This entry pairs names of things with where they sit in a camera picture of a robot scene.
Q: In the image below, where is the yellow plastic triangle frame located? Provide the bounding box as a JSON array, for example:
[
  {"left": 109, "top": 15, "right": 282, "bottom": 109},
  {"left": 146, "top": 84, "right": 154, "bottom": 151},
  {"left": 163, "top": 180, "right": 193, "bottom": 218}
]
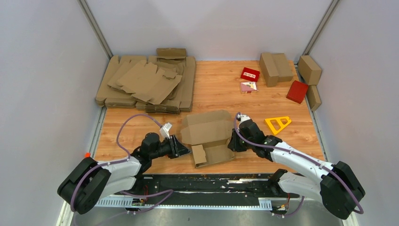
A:
[{"left": 264, "top": 116, "right": 292, "bottom": 135}]

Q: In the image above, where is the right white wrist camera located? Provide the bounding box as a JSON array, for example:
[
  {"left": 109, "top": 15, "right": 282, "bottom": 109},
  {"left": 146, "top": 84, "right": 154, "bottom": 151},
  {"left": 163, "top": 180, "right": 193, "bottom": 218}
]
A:
[{"left": 236, "top": 113, "right": 251, "bottom": 123}]

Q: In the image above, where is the brown cardboard box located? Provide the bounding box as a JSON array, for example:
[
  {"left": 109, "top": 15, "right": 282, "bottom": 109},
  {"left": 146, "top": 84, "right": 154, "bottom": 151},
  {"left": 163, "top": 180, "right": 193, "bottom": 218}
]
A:
[{"left": 181, "top": 110, "right": 235, "bottom": 168}]

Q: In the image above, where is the stack of flat cardboard blanks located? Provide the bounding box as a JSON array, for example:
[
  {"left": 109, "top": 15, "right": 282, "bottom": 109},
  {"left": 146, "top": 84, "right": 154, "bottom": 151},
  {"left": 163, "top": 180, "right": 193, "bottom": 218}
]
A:
[{"left": 95, "top": 48, "right": 197, "bottom": 114}]

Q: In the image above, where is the purple cable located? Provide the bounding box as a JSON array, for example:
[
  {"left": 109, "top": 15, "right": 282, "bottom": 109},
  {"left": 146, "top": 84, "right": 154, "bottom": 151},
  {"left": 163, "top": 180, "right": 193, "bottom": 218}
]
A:
[
  {"left": 233, "top": 112, "right": 365, "bottom": 218},
  {"left": 70, "top": 113, "right": 174, "bottom": 216}
]

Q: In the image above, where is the folded cardboard box left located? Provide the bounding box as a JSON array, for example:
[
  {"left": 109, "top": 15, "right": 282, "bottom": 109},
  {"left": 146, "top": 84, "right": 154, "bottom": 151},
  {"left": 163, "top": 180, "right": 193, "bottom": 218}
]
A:
[{"left": 259, "top": 52, "right": 279, "bottom": 87}]

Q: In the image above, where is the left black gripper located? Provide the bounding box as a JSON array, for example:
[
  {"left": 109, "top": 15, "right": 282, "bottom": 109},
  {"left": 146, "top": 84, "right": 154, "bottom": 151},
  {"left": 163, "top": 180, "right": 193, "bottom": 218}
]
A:
[{"left": 150, "top": 134, "right": 192, "bottom": 160}]

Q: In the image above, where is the white slotted cable duct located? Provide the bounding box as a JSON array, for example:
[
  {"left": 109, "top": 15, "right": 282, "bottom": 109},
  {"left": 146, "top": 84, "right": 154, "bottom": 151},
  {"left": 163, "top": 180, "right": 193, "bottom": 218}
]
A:
[{"left": 95, "top": 197, "right": 273, "bottom": 210}]

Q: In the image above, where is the dark red box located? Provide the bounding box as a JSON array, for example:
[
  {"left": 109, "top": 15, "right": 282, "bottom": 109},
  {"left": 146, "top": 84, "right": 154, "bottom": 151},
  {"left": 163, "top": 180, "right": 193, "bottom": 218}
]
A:
[{"left": 286, "top": 81, "right": 309, "bottom": 104}]

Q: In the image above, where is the pink white picture card box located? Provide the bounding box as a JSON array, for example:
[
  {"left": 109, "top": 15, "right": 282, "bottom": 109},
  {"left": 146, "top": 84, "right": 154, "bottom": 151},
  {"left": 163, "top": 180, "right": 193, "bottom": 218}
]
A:
[{"left": 239, "top": 81, "right": 258, "bottom": 94}]

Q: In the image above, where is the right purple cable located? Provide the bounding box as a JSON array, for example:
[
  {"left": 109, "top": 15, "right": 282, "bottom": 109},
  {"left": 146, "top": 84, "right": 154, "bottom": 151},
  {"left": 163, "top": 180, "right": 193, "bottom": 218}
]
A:
[{"left": 233, "top": 112, "right": 365, "bottom": 218}]

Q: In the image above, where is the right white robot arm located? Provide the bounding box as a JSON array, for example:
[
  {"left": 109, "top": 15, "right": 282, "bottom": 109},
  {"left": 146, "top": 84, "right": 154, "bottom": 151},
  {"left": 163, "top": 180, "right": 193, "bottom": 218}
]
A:
[{"left": 228, "top": 113, "right": 366, "bottom": 219}]

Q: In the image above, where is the red box with white labels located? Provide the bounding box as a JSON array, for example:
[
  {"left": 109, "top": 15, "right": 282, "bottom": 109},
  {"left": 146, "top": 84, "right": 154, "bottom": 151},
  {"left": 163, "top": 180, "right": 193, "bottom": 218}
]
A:
[{"left": 240, "top": 67, "right": 260, "bottom": 82}]

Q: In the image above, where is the folded cardboard box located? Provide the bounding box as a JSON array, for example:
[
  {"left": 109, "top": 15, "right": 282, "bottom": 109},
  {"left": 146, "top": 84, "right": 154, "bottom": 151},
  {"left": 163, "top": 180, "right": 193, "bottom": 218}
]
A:
[
  {"left": 259, "top": 52, "right": 279, "bottom": 87},
  {"left": 306, "top": 85, "right": 321, "bottom": 111}
]

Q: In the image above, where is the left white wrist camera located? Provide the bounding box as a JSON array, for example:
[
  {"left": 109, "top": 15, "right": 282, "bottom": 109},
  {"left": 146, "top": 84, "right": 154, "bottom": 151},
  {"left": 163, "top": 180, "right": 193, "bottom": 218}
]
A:
[{"left": 160, "top": 122, "right": 172, "bottom": 138}]

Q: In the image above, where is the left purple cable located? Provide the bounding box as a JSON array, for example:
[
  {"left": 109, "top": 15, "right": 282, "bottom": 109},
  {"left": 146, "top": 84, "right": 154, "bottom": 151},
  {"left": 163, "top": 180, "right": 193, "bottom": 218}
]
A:
[{"left": 70, "top": 113, "right": 174, "bottom": 216}]

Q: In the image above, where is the folded cardboard box lower right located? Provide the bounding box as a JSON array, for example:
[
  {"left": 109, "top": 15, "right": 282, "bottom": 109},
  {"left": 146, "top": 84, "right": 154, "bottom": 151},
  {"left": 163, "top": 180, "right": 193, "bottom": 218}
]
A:
[{"left": 306, "top": 85, "right": 321, "bottom": 111}]

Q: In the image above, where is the folded cardboard box corner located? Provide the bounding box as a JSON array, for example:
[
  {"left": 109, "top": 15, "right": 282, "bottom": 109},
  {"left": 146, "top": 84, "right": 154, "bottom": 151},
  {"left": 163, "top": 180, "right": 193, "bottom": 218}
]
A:
[{"left": 297, "top": 55, "right": 322, "bottom": 85}]

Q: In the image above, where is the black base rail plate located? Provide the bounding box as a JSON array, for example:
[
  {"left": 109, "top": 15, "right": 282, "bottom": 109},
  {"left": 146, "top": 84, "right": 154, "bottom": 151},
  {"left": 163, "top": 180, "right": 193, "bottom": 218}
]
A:
[{"left": 128, "top": 173, "right": 299, "bottom": 206}]

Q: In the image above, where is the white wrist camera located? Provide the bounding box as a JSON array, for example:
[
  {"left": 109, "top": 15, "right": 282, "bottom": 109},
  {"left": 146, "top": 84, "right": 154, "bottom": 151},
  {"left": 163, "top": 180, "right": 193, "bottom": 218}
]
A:
[
  {"left": 160, "top": 122, "right": 172, "bottom": 138},
  {"left": 236, "top": 113, "right": 251, "bottom": 123}
]

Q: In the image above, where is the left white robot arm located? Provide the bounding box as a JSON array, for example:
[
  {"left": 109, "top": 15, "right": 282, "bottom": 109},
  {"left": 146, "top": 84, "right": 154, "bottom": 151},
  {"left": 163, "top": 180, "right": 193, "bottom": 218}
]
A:
[{"left": 57, "top": 133, "right": 190, "bottom": 214}]

